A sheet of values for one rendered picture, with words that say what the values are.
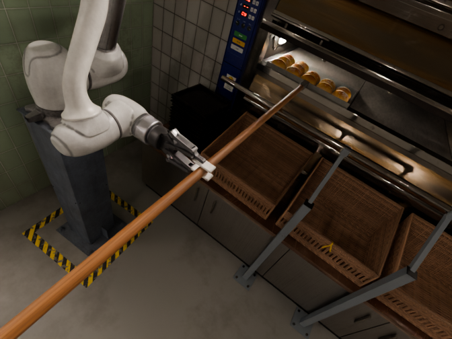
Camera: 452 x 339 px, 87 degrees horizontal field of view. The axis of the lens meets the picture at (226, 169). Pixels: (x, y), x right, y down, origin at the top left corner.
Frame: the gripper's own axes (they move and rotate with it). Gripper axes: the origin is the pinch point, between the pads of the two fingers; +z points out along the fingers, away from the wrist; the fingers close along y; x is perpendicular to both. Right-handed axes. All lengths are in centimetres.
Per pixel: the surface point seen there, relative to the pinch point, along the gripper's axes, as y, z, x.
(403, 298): 49, 102, -48
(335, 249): 48, 64, -48
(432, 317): 48, 115, -48
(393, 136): 2, 56, -98
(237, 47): -1, -47, -96
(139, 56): 36, -122, -88
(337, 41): -27, 6, -94
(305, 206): 25, 36, -38
